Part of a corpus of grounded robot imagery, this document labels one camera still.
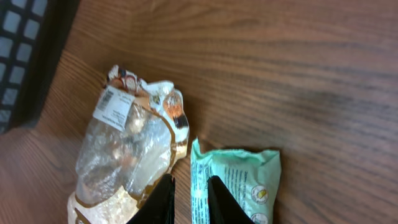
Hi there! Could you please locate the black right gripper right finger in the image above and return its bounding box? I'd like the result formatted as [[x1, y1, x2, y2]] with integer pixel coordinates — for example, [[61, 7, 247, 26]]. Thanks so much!
[[208, 175, 254, 224]]

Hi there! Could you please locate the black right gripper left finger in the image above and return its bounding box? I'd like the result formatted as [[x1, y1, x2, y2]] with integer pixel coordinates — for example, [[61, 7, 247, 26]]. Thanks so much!
[[127, 174, 175, 224]]

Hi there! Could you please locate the teal snack packet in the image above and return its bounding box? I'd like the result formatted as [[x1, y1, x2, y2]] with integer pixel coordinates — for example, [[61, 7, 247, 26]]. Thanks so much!
[[190, 139, 282, 223]]

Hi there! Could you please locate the beige brown snack bag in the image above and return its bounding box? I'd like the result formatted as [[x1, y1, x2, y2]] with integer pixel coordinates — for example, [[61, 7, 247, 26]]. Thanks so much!
[[67, 65, 190, 223]]

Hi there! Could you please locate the grey plastic mesh basket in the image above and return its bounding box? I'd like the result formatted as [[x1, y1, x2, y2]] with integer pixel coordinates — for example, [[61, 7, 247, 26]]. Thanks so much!
[[1, 0, 80, 134]]

